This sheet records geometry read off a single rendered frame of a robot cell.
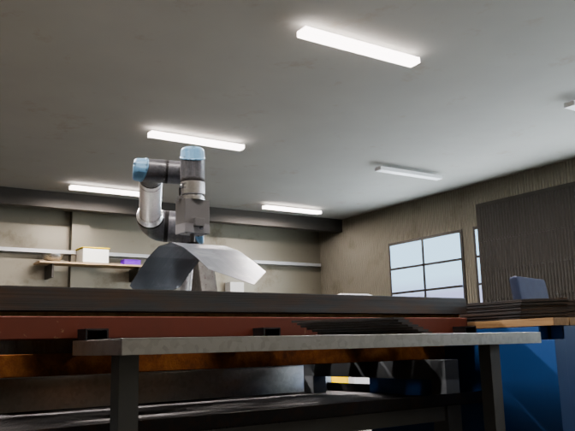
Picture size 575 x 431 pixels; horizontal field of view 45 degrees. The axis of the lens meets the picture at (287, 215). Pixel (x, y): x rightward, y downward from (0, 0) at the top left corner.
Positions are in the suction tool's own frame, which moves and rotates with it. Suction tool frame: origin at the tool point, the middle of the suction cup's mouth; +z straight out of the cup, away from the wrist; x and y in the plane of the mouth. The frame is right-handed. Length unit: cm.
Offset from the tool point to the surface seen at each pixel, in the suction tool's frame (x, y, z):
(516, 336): -70, 58, 28
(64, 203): 894, 260, -196
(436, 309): -38, 64, 19
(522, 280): 90, 289, -7
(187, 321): -36.8, -21.3, 22.8
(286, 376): 40, 63, 41
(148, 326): -37, -31, 24
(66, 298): -36, -50, 18
